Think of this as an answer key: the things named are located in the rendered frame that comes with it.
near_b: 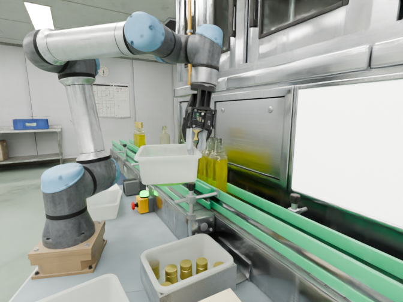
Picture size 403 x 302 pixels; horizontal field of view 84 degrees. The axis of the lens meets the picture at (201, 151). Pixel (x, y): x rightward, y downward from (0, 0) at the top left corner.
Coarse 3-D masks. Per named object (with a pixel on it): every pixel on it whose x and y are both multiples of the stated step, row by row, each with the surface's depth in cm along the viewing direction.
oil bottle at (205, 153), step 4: (204, 152) 89; (208, 152) 87; (204, 156) 89; (208, 156) 87; (204, 160) 89; (208, 160) 87; (204, 164) 89; (208, 164) 87; (204, 168) 89; (208, 168) 88; (204, 172) 90; (208, 172) 88; (204, 176) 90; (208, 176) 88; (204, 180) 90; (208, 180) 88
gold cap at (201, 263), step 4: (196, 260) 65; (200, 260) 65; (204, 260) 65; (196, 264) 64; (200, 264) 63; (204, 264) 63; (196, 268) 64; (200, 268) 63; (204, 268) 64; (196, 272) 65; (200, 272) 63
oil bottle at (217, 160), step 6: (210, 156) 84; (216, 156) 82; (222, 156) 83; (210, 162) 85; (216, 162) 82; (222, 162) 83; (210, 168) 85; (216, 168) 82; (222, 168) 84; (210, 174) 86; (216, 174) 83; (222, 174) 84; (210, 180) 86; (216, 180) 83; (222, 180) 85; (216, 186) 84; (222, 186) 85
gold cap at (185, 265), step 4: (184, 260) 65; (188, 260) 65; (180, 264) 63; (184, 264) 63; (188, 264) 63; (180, 268) 64; (184, 268) 62; (188, 268) 62; (184, 272) 62; (188, 272) 63; (180, 276) 64; (184, 276) 63; (188, 276) 63
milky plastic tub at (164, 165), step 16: (160, 144) 76; (176, 144) 76; (144, 160) 54; (160, 160) 55; (176, 160) 57; (192, 160) 57; (144, 176) 56; (160, 176) 57; (176, 176) 58; (192, 176) 59
